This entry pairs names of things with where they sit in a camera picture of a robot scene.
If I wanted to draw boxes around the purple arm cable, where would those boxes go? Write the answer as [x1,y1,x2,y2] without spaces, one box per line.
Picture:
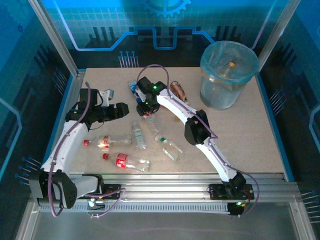
[137,64,261,216]
[48,81,126,220]

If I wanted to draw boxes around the blue label plastic bottle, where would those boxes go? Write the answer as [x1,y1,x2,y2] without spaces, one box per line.
[128,79,141,98]

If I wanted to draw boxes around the aluminium frame post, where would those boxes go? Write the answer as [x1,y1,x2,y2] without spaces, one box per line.
[27,0,81,76]
[257,0,301,73]

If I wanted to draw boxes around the clear plastic bin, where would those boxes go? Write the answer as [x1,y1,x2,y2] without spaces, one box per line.
[199,40,260,111]

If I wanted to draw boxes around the green band clear bottle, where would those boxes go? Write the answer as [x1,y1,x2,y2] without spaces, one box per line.
[154,134,184,162]

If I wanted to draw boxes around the blue plastic bin liner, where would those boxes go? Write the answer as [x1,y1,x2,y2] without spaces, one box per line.
[199,40,260,86]

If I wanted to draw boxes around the red cap slim plastic bottle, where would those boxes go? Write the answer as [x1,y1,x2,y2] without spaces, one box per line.
[83,134,133,152]

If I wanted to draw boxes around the gold cap bottle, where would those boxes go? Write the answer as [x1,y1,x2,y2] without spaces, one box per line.
[219,61,237,79]

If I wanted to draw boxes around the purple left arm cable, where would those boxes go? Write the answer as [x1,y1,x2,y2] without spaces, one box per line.
[48,81,126,220]

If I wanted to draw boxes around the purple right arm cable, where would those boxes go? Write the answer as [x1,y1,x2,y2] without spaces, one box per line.
[137,64,261,216]

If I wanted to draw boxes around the red cap wide label bottle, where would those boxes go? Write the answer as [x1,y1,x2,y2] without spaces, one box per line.
[101,152,152,173]

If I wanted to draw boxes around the small clear teal label bottle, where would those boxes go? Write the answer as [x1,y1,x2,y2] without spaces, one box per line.
[131,120,148,151]

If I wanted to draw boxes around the clear ribbed plastic bottle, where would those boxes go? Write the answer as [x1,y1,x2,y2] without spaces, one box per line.
[144,113,165,141]

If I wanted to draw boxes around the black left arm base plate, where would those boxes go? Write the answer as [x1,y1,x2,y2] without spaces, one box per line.
[98,183,122,201]

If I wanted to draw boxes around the brown label plastic bottle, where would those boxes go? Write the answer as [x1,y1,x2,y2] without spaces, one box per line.
[169,80,189,103]

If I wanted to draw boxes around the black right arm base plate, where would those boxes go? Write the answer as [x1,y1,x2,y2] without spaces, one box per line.
[208,183,255,201]

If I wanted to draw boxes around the aluminium front rail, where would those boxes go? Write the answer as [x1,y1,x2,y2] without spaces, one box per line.
[37,172,301,213]

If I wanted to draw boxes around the black control box green light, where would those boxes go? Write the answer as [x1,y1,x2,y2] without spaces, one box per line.
[227,201,245,218]

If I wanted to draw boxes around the small connector board with wires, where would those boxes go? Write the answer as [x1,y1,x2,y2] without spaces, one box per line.
[86,197,106,212]

